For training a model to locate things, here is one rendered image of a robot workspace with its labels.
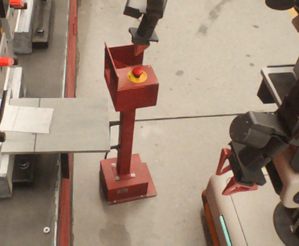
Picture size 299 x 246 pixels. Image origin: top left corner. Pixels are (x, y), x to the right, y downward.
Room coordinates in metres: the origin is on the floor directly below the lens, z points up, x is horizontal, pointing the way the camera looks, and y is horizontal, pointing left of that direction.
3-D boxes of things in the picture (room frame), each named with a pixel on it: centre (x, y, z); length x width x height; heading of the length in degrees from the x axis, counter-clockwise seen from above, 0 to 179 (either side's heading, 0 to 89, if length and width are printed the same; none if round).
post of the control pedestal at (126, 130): (1.20, -0.04, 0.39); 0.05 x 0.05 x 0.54; 16
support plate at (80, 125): (0.73, 0.15, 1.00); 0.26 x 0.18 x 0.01; 95
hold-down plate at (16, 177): (0.76, 0.25, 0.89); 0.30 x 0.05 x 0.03; 5
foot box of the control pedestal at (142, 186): (1.21, -0.07, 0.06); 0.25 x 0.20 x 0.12; 106
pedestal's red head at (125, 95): (1.20, -0.04, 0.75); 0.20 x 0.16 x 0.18; 16
